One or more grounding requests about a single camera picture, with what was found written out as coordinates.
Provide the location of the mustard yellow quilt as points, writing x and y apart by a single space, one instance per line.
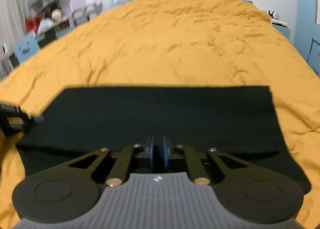
183 43

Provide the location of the cluttered desk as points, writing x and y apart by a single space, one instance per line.
43 39

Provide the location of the blue white wardrobe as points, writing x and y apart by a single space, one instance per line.
307 32

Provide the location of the round cream lamp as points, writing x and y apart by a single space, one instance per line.
56 15

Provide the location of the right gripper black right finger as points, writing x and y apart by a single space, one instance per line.
248 191

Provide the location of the black pants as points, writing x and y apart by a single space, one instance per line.
238 120

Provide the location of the blue nightstand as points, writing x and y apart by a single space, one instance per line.
283 30

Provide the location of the white curtain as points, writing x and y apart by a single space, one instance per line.
13 15

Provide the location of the red bag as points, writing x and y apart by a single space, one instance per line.
32 24

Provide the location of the blue smiley chair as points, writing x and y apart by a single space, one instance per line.
26 47

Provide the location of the grey metal rack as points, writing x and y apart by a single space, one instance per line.
84 13

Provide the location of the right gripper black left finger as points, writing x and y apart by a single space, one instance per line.
71 189

